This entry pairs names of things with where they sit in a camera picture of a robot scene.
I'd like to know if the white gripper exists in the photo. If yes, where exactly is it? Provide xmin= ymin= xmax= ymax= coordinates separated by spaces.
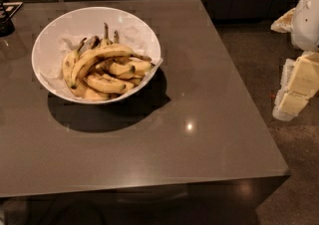
xmin=272 ymin=53 xmax=319 ymax=121

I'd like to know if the curved yellow banana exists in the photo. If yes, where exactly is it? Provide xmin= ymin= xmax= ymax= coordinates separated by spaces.
xmin=69 ymin=44 xmax=152 ymax=90

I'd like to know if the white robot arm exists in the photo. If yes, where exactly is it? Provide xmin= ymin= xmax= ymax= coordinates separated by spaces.
xmin=270 ymin=0 xmax=319 ymax=121

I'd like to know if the right yellow banana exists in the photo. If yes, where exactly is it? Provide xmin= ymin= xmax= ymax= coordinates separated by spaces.
xmin=127 ymin=59 xmax=154 ymax=76

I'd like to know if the middle short yellow banana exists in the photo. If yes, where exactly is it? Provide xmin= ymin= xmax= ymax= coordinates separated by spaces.
xmin=105 ymin=61 xmax=135 ymax=76

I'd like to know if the front yellow banana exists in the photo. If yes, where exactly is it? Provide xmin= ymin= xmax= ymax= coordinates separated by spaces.
xmin=84 ymin=73 xmax=134 ymax=95

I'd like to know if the white bowl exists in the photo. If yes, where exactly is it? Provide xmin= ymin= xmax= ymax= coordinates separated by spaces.
xmin=32 ymin=7 xmax=159 ymax=92

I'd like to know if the bottom yellow banana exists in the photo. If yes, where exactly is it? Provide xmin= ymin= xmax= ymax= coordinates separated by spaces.
xmin=71 ymin=83 xmax=110 ymax=102

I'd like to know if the left yellow banana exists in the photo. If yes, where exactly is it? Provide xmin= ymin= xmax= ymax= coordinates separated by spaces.
xmin=62 ymin=39 xmax=86 ymax=87

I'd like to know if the black object at left edge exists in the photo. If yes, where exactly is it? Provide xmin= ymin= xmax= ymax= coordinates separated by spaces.
xmin=0 ymin=2 xmax=23 ymax=37

